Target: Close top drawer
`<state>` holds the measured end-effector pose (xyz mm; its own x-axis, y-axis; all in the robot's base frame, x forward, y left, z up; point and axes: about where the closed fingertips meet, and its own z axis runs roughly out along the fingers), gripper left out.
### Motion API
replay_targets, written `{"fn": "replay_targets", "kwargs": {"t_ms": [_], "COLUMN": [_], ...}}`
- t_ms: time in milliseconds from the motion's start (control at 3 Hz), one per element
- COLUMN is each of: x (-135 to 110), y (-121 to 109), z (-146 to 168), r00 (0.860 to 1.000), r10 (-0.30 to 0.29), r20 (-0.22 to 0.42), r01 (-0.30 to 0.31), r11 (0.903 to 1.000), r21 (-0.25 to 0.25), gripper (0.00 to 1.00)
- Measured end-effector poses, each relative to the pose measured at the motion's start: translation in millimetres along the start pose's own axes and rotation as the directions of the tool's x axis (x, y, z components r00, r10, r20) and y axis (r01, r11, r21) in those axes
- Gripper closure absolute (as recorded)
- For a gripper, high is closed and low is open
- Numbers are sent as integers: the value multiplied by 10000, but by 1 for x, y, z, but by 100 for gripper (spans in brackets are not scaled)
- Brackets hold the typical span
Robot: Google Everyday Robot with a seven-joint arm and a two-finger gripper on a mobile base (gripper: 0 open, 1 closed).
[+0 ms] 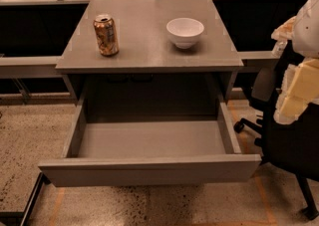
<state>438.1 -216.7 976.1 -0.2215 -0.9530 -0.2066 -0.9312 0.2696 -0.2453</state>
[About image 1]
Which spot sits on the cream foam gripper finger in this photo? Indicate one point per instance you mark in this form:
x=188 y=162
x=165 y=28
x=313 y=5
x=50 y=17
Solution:
x=300 y=87

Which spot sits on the grey top drawer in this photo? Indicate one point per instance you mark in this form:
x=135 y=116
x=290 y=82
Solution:
x=115 y=145

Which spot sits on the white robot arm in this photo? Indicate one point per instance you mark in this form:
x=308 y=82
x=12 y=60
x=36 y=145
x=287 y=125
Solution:
x=302 y=30

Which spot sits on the grey drawer cabinet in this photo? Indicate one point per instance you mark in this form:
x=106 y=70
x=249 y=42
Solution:
x=144 y=44

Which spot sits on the clear plastic bottle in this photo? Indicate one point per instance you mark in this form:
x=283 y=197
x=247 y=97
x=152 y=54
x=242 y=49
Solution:
x=279 y=48

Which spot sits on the black office chair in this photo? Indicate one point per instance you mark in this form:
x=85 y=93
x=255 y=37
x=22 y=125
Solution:
x=293 y=147

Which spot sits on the white ceramic bowl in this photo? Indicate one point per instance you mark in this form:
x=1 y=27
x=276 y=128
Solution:
x=184 y=32

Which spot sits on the gold soda can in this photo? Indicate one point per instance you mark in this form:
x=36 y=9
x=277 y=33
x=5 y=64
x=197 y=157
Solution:
x=106 y=34

